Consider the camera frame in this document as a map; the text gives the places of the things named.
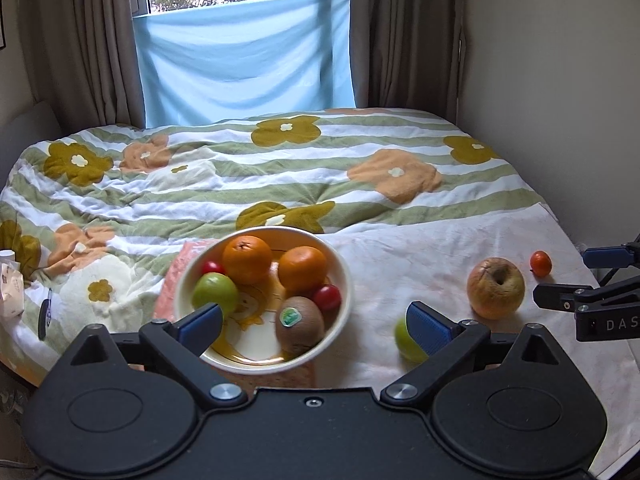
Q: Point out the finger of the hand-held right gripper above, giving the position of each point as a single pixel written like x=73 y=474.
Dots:
x=605 y=256
x=562 y=296

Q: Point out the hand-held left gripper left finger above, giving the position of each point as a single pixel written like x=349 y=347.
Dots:
x=202 y=327

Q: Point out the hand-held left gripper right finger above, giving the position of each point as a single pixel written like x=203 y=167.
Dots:
x=431 y=329

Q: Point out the green apple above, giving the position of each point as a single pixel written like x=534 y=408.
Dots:
x=216 y=294
x=403 y=344

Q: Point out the orange-red tomato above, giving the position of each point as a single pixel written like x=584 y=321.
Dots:
x=541 y=263

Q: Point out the cream ceramic bowl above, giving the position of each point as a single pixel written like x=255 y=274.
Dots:
x=245 y=344

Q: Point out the red cherry tomato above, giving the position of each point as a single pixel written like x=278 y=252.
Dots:
x=212 y=267
x=327 y=297

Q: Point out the large orange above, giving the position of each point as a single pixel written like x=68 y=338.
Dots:
x=302 y=269
x=247 y=259

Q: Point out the brown kiwi with green sticker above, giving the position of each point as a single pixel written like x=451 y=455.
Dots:
x=299 y=322

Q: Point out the pink floral cloth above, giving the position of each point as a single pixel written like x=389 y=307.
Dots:
x=172 y=280

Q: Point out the white cloth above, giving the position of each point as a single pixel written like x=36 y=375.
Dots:
x=400 y=270

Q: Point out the wrinkled yellow-brown apple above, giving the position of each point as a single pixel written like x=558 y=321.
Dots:
x=495 y=288

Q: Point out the striped floral quilt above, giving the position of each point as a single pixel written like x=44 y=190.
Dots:
x=200 y=185

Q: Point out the black slim object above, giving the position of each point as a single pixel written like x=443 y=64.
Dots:
x=45 y=315

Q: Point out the pale bed headboard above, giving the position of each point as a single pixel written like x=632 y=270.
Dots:
x=27 y=125

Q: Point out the light blue window cloth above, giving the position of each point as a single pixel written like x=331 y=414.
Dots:
x=240 y=60

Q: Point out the beige curtain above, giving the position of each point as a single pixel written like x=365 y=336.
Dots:
x=405 y=35
x=80 y=35

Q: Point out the framed wall picture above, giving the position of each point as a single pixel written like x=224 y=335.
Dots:
x=2 y=30

